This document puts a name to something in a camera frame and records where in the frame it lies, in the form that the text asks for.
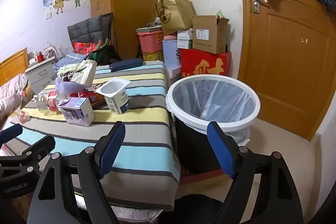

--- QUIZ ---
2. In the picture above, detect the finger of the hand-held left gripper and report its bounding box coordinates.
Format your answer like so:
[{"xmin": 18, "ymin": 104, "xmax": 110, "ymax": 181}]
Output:
[
  {"xmin": 0, "ymin": 124, "xmax": 24, "ymax": 146},
  {"xmin": 0, "ymin": 135, "xmax": 56, "ymax": 174}
]

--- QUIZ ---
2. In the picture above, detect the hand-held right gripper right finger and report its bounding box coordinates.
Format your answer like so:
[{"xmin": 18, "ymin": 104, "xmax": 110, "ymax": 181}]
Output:
[{"xmin": 206, "ymin": 121, "xmax": 311, "ymax": 224}]

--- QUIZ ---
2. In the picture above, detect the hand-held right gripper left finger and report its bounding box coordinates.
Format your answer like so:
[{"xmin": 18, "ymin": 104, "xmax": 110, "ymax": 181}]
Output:
[{"xmin": 28, "ymin": 121, "xmax": 126, "ymax": 224}]

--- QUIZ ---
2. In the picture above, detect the white-rimmed black bin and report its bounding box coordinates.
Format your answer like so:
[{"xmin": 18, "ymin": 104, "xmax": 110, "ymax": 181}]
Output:
[{"xmin": 165, "ymin": 76, "xmax": 261, "ymax": 174}]

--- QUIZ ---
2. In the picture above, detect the clear bottle with red label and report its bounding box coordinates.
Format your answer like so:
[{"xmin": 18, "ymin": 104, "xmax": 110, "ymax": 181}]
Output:
[{"xmin": 34, "ymin": 91, "xmax": 66, "ymax": 112}]

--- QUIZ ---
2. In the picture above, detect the small purple carton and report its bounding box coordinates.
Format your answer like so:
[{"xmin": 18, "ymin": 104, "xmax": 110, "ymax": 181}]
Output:
[{"xmin": 59, "ymin": 97, "xmax": 95, "ymax": 127}]

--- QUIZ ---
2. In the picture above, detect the white yogurt cup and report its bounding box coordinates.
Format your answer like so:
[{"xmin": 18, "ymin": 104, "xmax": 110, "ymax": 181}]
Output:
[{"xmin": 96, "ymin": 78, "xmax": 131, "ymax": 115}]

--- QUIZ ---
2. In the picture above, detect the red cartoon face can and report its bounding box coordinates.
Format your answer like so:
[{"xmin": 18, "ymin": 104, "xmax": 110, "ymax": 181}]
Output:
[{"xmin": 70, "ymin": 82, "xmax": 111, "ymax": 109}]

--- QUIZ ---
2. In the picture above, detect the white foam net sleeve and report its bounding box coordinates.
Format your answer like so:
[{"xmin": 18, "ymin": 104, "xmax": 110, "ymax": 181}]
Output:
[{"xmin": 55, "ymin": 77, "xmax": 87, "ymax": 94}]

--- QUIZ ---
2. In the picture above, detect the white printed wrapper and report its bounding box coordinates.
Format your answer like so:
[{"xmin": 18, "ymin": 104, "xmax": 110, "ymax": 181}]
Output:
[{"xmin": 57, "ymin": 67, "xmax": 79, "ymax": 83}]

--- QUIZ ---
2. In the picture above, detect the beige paper bag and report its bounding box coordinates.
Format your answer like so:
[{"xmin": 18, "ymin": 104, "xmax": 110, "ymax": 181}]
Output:
[{"xmin": 71, "ymin": 60, "xmax": 97, "ymax": 85}]

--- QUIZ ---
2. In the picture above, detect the pink bedding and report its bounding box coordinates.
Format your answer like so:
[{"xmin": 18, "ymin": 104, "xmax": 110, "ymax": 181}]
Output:
[{"xmin": 0, "ymin": 73, "xmax": 34, "ymax": 130}]

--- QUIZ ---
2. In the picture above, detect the dark cloth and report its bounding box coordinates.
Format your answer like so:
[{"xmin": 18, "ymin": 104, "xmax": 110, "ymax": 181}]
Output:
[{"xmin": 175, "ymin": 194, "xmax": 223, "ymax": 224}]

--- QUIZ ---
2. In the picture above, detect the grey nightstand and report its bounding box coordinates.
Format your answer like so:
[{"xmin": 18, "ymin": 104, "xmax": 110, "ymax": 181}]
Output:
[{"xmin": 25, "ymin": 57, "xmax": 59, "ymax": 93}]

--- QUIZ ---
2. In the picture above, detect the wooden headboard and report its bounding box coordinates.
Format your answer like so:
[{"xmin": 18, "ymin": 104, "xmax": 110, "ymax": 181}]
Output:
[{"xmin": 0, "ymin": 48, "xmax": 29, "ymax": 86}]

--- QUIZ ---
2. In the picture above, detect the navy glasses case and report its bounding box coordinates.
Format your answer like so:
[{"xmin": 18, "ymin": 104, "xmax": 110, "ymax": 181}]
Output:
[{"xmin": 108, "ymin": 58, "xmax": 143, "ymax": 72}]

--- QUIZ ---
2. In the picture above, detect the red gift box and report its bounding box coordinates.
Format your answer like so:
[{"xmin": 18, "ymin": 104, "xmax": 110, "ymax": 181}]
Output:
[{"xmin": 180, "ymin": 49, "xmax": 232, "ymax": 79}]

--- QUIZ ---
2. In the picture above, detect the blue folded cloth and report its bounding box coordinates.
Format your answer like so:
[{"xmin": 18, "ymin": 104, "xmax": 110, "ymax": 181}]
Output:
[{"xmin": 54, "ymin": 53, "xmax": 88, "ymax": 71}]

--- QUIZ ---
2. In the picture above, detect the white plastic bag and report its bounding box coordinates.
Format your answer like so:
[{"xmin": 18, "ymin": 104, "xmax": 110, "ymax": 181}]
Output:
[{"xmin": 52, "ymin": 44, "xmax": 69, "ymax": 59}]

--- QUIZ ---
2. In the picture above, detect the black bag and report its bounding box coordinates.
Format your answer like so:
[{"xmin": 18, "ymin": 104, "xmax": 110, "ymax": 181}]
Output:
[{"xmin": 88, "ymin": 45, "xmax": 122, "ymax": 65}]

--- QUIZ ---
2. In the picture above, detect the yellow patterned box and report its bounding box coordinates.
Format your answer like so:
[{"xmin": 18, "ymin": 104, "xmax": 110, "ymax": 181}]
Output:
[{"xmin": 141, "ymin": 51, "xmax": 164, "ymax": 63}]

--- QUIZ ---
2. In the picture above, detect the red plaid cloth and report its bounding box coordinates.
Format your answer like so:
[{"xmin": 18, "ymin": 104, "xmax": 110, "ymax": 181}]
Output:
[{"xmin": 73, "ymin": 42, "xmax": 105, "ymax": 55}]

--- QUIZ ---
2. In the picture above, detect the light blue cylinder stool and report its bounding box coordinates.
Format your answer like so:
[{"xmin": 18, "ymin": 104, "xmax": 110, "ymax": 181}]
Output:
[{"xmin": 162, "ymin": 34, "xmax": 181, "ymax": 75}]

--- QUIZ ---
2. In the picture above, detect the small white box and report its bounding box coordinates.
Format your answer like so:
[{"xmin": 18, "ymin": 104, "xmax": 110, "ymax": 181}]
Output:
[
  {"xmin": 177, "ymin": 39, "xmax": 193, "ymax": 49},
  {"xmin": 177, "ymin": 29, "xmax": 193, "ymax": 41}
]

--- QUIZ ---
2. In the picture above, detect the wooden door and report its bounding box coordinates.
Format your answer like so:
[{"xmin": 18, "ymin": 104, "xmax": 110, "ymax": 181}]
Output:
[{"xmin": 235, "ymin": 0, "xmax": 336, "ymax": 140}]

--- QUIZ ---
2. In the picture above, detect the pink storage bin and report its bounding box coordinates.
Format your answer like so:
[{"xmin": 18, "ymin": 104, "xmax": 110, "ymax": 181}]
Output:
[{"xmin": 136, "ymin": 31, "xmax": 164, "ymax": 53}]

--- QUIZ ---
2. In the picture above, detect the open cardboard box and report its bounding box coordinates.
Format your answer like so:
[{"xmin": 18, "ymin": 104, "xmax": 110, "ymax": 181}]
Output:
[{"xmin": 192, "ymin": 15, "xmax": 230, "ymax": 54}]

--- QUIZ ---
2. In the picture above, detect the grey quilted cushion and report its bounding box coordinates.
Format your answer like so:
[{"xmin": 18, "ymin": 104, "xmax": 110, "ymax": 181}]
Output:
[{"xmin": 67, "ymin": 15, "xmax": 104, "ymax": 50}]

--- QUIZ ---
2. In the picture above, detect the black mesh chair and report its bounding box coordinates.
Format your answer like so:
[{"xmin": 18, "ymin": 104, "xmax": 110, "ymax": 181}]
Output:
[{"xmin": 101, "ymin": 13, "xmax": 114, "ymax": 46}]

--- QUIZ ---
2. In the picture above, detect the patterned flat tray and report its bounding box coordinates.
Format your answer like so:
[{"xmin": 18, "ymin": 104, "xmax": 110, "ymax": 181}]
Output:
[{"xmin": 136, "ymin": 25, "xmax": 163, "ymax": 33}]

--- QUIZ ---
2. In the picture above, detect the gold paper bag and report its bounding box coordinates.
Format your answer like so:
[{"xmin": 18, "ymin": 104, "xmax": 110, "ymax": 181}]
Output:
[{"xmin": 154, "ymin": 0, "xmax": 195, "ymax": 36}]

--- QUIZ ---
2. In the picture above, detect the wooden wardrobe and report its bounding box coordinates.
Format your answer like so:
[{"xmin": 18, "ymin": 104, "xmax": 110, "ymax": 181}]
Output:
[{"xmin": 91, "ymin": 0, "xmax": 158, "ymax": 60}]

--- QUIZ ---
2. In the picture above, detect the metal door handle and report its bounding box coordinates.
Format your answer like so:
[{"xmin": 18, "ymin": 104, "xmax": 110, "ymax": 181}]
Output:
[{"xmin": 251, "ymin": 0, "xmax": 269, "ymax": 14}]

